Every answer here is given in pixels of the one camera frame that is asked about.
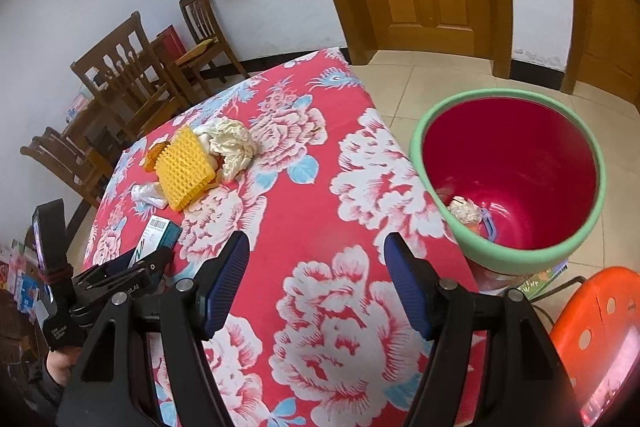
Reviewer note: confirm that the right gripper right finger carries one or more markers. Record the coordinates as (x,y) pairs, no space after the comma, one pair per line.
(523,383)

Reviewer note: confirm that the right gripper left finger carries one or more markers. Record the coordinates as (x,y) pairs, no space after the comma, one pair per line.
(112,383)

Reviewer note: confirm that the white teal carton box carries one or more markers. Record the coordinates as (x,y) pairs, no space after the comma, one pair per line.
(158,232)

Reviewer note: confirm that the clear plastic bag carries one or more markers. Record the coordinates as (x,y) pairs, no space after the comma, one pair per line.
(148,195)

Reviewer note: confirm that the large yellow foam net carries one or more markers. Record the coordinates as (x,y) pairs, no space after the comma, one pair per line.
(183,169)

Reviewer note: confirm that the blue plastic clip tool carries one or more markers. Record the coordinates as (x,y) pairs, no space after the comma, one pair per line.
(487,226)

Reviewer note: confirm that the small cream paper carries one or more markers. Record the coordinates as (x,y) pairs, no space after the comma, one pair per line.
(465,211)

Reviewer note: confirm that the cream cloth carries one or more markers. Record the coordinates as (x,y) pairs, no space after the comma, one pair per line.
(228,142)

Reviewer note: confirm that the person left hand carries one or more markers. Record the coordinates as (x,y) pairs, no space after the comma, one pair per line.
(60,363)

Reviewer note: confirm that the orange plastic stool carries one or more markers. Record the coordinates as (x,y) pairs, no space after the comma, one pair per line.
(597,339)

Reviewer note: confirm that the books under bin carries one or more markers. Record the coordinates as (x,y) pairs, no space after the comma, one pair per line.
(538,282)

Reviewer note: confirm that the left wooden chair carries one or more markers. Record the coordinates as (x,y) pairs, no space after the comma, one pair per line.
(86,172)

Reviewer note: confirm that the wooden chair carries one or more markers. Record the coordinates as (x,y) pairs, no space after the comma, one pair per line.
(127,40)
(209,43)
(86,172)

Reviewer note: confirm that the wooden dining table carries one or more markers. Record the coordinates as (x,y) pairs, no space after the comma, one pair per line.
(100,116)

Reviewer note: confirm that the red floral tablecloth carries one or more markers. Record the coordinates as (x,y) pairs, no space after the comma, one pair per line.
(316,335)

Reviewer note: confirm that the red bin green rim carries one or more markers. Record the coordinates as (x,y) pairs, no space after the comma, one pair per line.
(528,159)

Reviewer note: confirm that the near wooden chair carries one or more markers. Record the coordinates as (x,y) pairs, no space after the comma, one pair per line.
(127,40)

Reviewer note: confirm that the red bag on chair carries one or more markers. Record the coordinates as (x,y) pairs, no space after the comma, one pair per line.
(172,43)

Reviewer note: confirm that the far wooden chair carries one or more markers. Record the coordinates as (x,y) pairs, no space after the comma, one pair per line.
(209,43)

